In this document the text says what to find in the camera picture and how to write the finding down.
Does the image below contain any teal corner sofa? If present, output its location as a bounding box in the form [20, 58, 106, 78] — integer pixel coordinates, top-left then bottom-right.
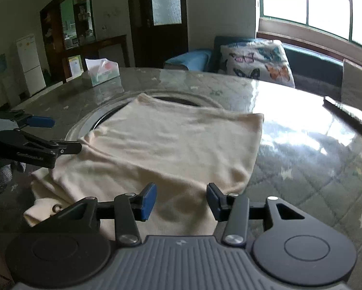
[163, 35, 362, 104]

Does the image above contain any dark wooden cabinet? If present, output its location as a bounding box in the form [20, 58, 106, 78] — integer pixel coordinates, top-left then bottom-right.
[40, 0, 131, 85]

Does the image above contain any white refrigerator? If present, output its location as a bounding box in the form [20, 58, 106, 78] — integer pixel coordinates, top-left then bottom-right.
[16, 34, 46, 97]

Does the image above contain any plain beige pillow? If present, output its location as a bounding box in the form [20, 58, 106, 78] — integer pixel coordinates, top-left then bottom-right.
[341, 59, 362, 111]

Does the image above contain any butterfly print pillow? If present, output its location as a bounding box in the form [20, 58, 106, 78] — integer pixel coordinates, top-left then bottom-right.
[219, 40, 295, 88]

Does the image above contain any tissue box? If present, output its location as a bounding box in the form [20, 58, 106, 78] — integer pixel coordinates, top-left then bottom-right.
[81, 58, 120, 87]

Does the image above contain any dark wooden door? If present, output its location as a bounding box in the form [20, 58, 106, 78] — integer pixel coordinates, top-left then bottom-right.
[128, 0, 188, 68]

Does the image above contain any round black induction cooktop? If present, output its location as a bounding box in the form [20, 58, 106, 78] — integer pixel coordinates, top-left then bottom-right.
[65, 90, 222, 141]

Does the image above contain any cream sweatshirt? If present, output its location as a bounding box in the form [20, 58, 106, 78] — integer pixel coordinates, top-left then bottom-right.
[23, 105, 264, 236]

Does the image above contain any black remote control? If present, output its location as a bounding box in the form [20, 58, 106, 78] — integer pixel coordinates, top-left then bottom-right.
[323, 96, 362, 136]

